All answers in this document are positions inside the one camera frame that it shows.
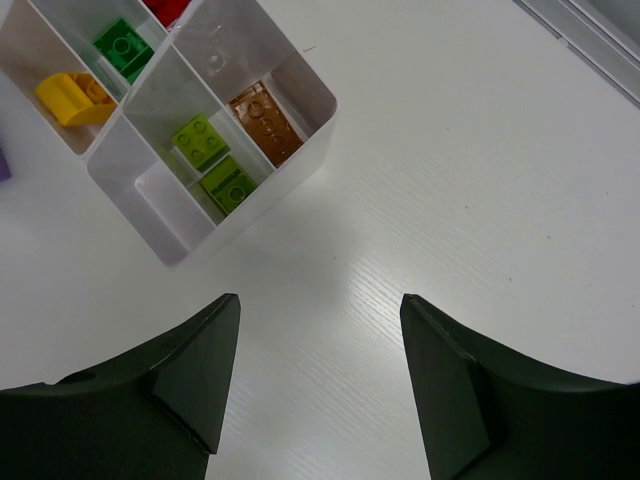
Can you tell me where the red rectangular lego brick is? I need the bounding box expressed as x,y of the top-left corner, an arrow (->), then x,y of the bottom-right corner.
143,0 -> 191,30

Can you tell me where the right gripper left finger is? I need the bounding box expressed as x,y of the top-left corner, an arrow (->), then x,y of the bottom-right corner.
1,294 -> 241,479

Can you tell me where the dark green square lego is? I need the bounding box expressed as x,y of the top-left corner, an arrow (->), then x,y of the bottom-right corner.
93,18 -> 154,85

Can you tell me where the yellow lego brick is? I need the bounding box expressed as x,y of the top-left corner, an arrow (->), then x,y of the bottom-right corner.
35,72 -> 117,127

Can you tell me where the lime green square lego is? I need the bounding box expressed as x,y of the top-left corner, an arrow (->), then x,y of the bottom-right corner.
171,114 -> 230,172
200,155 -> 257,215

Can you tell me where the purple arch lego with red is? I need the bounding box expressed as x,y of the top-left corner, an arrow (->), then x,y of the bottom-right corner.
0,148 -> 12,182

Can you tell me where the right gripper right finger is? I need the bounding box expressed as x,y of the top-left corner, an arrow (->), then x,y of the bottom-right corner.
400,294 -> 639,479

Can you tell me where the white six-compartment container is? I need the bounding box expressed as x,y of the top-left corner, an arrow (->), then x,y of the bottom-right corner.
1,1 -> 338,266

